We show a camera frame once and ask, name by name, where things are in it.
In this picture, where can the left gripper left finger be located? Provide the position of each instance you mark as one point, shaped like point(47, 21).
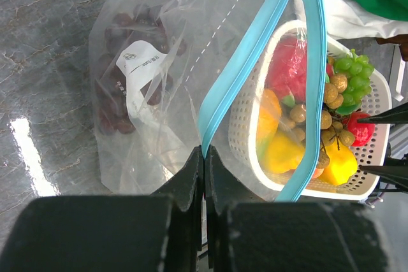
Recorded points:
point(156, 232)

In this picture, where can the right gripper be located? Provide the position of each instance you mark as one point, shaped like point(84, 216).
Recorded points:
point(393, 173)

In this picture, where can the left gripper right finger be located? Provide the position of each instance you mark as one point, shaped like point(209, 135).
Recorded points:
point(246, 233)

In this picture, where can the brown longan bunch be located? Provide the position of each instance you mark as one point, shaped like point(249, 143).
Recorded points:
point(332, 130)

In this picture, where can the clear zip top bag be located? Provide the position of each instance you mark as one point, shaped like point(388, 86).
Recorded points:
point(225, 39)

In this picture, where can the dark purple grape bunch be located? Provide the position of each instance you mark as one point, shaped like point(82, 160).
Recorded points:
point(136, 56)

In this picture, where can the red pomegranate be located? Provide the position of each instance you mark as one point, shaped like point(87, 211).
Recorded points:
point(362, 132)

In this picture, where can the yellow bell pepper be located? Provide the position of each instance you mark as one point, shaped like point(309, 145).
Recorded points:
point(342, 165)

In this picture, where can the green grape bunch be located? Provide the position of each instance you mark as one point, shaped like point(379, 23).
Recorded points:
point(352, 74)

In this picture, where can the yellow lemon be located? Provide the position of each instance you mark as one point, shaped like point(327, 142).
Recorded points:
point(282, 154)

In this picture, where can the white plastic basket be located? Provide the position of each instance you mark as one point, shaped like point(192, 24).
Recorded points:
point(242, 135)

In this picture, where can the orange green mango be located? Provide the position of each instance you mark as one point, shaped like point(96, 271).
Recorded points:
point(268, 120)

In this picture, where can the pink dragon fruit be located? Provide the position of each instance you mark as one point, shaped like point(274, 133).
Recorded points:
point(287, 72)

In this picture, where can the white garment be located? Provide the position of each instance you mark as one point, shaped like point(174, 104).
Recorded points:
point(346, 19)

